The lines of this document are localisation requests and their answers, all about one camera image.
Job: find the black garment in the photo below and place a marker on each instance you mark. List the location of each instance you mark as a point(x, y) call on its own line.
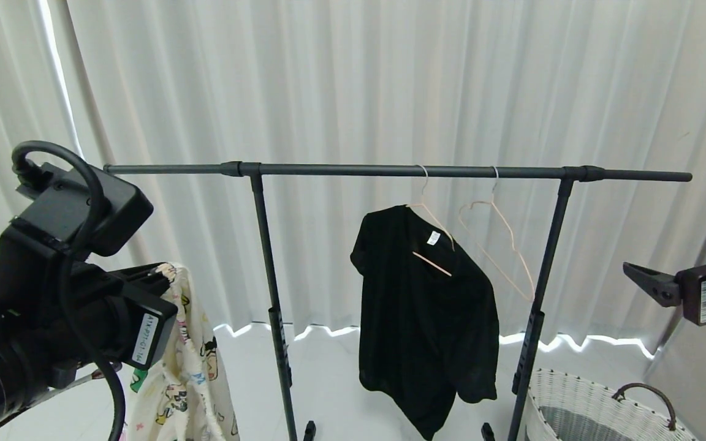
point(426, 343)

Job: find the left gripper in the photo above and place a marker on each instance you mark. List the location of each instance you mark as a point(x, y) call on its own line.
point(108, 331)

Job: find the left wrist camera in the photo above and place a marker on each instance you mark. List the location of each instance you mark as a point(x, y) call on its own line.
point(108, 208)

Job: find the white laundry basket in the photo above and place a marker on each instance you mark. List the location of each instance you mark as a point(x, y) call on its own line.
point(573, 398)

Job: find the black clothes rack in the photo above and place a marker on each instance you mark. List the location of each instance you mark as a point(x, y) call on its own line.
point(390, 170)

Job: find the cream printed garment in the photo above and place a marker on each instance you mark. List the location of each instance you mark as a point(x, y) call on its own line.
point(193, 380)

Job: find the pink clothes hanger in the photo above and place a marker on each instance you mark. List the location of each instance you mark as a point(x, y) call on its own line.
point(425, 196)
point(495, 190)

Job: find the white curtain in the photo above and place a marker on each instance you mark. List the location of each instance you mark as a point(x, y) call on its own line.
point(328, 79)

